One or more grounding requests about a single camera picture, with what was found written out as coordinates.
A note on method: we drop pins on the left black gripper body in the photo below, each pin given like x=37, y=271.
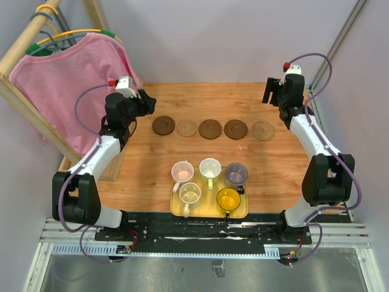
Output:
x=135, y=108

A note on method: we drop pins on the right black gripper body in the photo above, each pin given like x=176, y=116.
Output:
x=282, y=101

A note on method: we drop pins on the dark cork coaster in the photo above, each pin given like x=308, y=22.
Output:
x=163, y=125

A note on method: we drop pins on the light woven rattan coaster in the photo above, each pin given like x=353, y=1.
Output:
x=263, y=131

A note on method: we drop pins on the dark brown wooden coaster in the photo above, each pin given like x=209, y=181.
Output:
x=235, y=129

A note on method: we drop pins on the white cup green handle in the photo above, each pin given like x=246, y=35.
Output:
x=210, y=169

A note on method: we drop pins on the purple translucent cup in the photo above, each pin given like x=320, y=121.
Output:
x=236, y=175

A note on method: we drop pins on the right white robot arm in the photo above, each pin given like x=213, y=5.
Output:
x=327, y=181

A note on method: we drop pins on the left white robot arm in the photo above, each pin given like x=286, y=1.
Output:
x=75, y=197

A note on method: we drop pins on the pink translucent cup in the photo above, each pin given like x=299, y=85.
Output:
x=182, y=172

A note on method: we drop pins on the yellow translucent cup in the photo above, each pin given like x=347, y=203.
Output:
x=228, y=200

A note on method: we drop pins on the pink t-shirt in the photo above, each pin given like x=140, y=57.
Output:
x=70, y=87

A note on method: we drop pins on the grey clothes hanger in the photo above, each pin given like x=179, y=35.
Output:
x=61, y=39

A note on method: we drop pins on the yellow clothes hanger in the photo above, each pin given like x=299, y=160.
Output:
x=95, y=16

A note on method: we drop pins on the green garment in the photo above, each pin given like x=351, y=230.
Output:
x=48, y=48

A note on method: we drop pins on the yellow plastic tray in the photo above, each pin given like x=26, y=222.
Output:
x=207, y=206

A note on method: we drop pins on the wooden clothes rack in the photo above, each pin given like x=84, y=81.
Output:
x=11, y=59

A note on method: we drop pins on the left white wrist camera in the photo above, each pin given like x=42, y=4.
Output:
x=125, y=87

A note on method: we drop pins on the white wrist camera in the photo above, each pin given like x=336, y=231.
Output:
x=291, y=68
x=125, y=87

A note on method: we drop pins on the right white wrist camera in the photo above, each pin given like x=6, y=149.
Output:
x=291, y=68

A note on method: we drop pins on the clear cup white handle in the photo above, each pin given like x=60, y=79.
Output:
x=190, y=195

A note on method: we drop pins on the aluminium frame post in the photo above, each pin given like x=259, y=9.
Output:
x=341, y=37

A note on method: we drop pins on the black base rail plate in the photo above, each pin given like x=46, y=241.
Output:
x=166, y=234

